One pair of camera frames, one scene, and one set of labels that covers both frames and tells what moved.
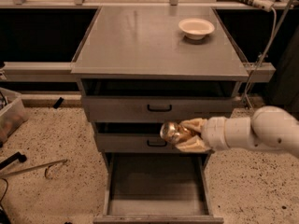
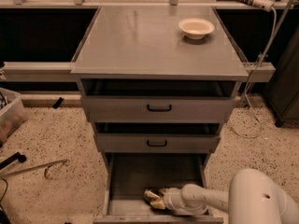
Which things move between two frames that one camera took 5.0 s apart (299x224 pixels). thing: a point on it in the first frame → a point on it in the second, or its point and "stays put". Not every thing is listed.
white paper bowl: (196, 28) stays put
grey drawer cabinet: (141, 67) stays put
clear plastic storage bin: (12, 113) stays put
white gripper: (214, 133) → (170, 198)
